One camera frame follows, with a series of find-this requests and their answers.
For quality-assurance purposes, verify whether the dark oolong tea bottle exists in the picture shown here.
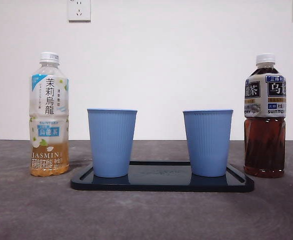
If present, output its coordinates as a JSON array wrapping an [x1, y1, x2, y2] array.
[[243, 52, 287, 179]]

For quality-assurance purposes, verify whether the blue ribbed plastic cup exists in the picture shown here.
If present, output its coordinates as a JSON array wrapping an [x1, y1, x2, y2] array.
[[86, 108, 139, 178], [182, 109, 234, 178]]

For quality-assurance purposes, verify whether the jasmine oolong tea bottle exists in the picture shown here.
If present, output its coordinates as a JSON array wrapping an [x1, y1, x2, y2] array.
[[29, 51, 70, 178]]

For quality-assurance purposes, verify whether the dark teal plastic tray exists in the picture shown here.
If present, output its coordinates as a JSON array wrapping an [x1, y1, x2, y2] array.
[[69, 160, 255, 193]]

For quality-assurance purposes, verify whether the white wall socket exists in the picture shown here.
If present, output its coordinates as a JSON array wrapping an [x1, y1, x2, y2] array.
[[67, 0, 92, 22]]

